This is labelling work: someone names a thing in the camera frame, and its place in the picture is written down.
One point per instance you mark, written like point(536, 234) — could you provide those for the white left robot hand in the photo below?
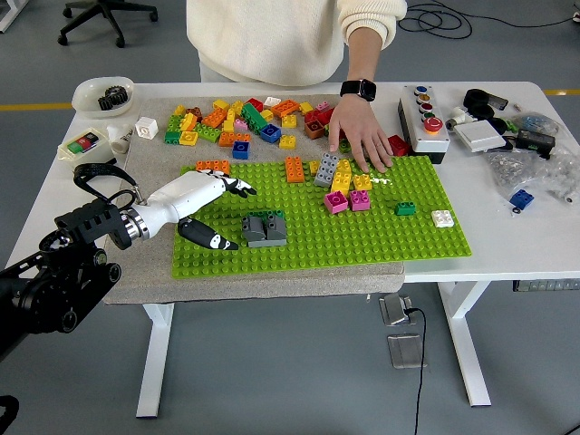
point(186, 195)

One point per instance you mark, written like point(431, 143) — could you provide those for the person's left hand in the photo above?
point(360, 131)

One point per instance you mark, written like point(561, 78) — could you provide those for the pink toy brick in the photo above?
point(241, 124)
point(322, 107)

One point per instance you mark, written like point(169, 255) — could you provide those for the grey sloped toy brick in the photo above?
point(277, 225)
point(254, 226)

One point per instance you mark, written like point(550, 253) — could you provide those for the grey eight-stud toy brick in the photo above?
point(267, 243)
point(327, 169)

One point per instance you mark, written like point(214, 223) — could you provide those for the green toy baseplate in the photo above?
point(362, 244)

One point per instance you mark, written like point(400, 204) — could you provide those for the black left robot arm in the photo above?
point(45, 294)

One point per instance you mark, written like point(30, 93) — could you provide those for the person's left forearm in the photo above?
point(362, 54)

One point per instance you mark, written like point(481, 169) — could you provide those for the lime green toy brick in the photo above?
point(344, 146)
point(174, 122)
point(207, 132)

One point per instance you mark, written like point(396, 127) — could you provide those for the long red toy brick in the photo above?
point(324, 116)

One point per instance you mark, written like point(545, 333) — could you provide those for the orange eight-stud toy brick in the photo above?
point(215, 166)

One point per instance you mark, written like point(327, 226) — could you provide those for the brown toy brick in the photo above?
point(195, 112)
point(314, 129)

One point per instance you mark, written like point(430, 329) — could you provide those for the yellow four-stud toy brick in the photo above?
point(362, 182)

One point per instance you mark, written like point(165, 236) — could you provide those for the long yellow toy brick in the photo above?
point(342, 180)

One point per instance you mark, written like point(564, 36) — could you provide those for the small yellow toy brick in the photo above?
point(314, 166)

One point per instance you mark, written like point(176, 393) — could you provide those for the magenta toy brick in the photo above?
point(359, 200)
point(336, 201)

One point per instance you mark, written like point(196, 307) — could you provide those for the blue toy brick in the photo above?
point(521, 198)
point(270, 132)
point(241, 149)

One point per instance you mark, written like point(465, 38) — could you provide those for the white cube toy brick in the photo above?
point(146, 127)

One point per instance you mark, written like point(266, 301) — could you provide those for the dark green toy brick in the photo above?
point(263, 212)

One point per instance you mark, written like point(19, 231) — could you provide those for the white four-stud toy brick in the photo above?
point(442, 218)

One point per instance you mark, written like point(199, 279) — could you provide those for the black wristwatch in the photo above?
point(359, 89)

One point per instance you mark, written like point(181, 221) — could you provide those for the small dark green brick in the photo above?
point(172, 137)
point(405, 207)

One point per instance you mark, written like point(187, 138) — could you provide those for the push-button control box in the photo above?
point(423, 136)

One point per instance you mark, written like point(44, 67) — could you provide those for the white plastic tube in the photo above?
point(120, 138)

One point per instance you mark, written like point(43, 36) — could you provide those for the white pipe fitting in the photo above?
point(458, 118)

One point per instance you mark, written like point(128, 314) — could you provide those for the long dark green brick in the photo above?
point(252, 117)

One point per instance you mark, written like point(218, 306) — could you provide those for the black gear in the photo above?
point(112, 96)

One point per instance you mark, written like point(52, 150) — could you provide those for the grey-brown mat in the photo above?
point(272, 285)

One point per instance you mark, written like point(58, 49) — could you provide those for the person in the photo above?
point(263, 36)

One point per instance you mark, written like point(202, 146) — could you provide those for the white plastic bowl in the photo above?
point(84, 97)

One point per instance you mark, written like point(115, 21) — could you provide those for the small dark clear box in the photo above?
point(499, 102)

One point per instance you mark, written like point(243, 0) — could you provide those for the small green plastic part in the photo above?
point(511, 123)

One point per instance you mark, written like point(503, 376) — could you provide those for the white table leg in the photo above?
point(464, 344)
point(156, 353)

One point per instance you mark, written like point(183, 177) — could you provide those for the clear bag blue parts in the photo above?
point(534, 121)

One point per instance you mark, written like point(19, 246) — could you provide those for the clear bag of screws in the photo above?
point(530, 174)

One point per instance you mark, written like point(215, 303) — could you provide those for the black power adapter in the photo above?
point(535, 140)

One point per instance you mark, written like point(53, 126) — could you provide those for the metal floor socket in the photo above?
point(396, 309)

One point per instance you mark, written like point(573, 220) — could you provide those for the black office chair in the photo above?
point(106, 13)

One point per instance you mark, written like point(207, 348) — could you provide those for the metal floor plate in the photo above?
point(405, 351)

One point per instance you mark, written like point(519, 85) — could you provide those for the grey table control panel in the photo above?
point(546, 285)

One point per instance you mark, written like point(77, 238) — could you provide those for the white green-red switch box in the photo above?
point(84, 145)

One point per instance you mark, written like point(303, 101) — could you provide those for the white switch plate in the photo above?
point(479, 137)

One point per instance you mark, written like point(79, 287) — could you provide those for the white furniture frame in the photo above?
point(5, 23)

